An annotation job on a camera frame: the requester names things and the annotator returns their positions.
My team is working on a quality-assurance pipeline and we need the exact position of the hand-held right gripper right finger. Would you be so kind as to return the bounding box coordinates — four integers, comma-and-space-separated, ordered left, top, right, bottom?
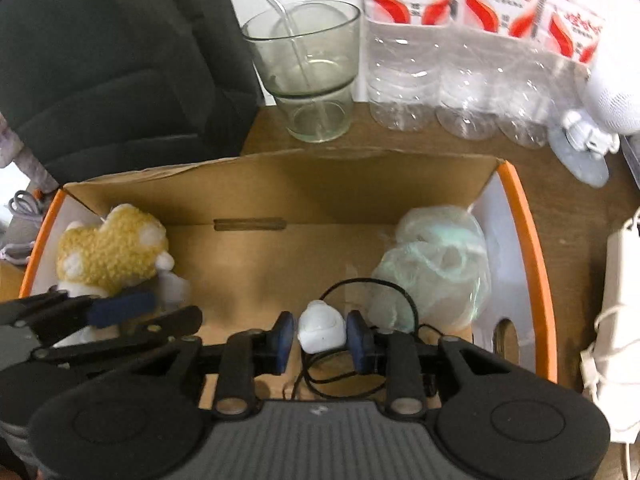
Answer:
346, 310, 501, 420

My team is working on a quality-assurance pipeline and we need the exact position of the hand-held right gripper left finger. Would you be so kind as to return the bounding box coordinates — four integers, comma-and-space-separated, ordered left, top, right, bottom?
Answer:
142, 310, 297, 420

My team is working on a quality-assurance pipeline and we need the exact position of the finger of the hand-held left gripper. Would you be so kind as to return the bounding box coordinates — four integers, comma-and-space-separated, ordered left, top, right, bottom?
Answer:
30, 305, 203, 366
0, 290, 157, 348

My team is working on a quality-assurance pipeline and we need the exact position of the yellow and white plush hamster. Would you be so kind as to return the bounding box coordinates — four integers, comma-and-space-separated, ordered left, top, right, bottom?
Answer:
50, 203, 191, 348

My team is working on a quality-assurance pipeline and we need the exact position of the black cable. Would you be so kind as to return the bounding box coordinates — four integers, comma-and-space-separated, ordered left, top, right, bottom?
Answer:
290, 278, 441, 401

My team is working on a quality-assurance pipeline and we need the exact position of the iridescent plastic bag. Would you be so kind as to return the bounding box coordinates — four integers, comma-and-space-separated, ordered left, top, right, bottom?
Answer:
370, 205, 492, 333

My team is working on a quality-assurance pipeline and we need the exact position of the red cardboard box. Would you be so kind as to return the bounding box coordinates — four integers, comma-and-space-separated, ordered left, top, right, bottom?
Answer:
19, 149, 558, 411

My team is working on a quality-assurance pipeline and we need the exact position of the black paper bag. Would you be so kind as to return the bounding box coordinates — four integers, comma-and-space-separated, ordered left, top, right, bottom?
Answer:
0, 0, 261, 183

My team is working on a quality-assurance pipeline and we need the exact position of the white power adapter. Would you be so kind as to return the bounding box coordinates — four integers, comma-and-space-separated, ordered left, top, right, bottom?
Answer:
582, 207, 640, 446

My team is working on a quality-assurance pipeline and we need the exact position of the clear glass cup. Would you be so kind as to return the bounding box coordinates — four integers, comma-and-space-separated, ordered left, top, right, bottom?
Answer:
241, 1, 362, 143

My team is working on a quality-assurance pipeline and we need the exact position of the clear water bottle red label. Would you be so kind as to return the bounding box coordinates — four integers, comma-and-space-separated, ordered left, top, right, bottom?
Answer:
437, 0, 551, 140
497, 0, 608, 150
359, 0, 458, 132

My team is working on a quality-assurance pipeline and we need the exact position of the white astronaut figurine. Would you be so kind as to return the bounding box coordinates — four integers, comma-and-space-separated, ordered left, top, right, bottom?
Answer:
547, 25, 640, 188

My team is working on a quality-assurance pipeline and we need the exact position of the white charging cable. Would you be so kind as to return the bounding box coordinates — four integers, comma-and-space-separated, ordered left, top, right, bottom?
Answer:
0, 190, 51, 263

